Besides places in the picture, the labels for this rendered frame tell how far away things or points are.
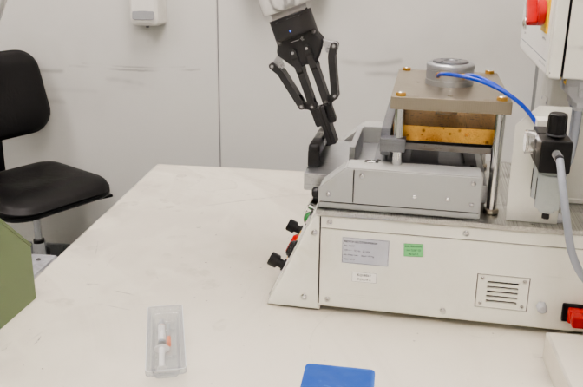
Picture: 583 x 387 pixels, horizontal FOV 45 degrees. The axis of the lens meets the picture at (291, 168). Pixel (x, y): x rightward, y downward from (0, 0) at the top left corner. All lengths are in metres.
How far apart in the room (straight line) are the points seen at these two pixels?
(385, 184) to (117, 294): 0.50
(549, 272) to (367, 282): 0.28
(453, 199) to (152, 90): 1.92
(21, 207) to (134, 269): 1.24
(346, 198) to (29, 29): 2.10
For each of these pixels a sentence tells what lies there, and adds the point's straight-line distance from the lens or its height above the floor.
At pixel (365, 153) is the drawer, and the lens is 1.28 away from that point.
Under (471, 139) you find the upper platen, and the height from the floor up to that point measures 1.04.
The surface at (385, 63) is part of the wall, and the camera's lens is 2.68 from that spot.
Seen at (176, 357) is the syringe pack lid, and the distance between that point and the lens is 1.03.
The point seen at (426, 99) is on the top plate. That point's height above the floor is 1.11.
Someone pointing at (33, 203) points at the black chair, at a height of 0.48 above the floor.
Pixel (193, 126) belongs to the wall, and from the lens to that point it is 2.83.
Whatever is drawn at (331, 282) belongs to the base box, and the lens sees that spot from 1.15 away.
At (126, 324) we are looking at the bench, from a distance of 1.17.
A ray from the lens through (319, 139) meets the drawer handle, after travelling 1.21.
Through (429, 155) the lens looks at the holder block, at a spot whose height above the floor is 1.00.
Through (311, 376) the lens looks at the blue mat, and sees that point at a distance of 1.02.
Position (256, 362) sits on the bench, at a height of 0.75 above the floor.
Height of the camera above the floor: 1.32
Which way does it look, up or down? 17 degrees down
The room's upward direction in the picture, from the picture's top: 1 degrees clockwise
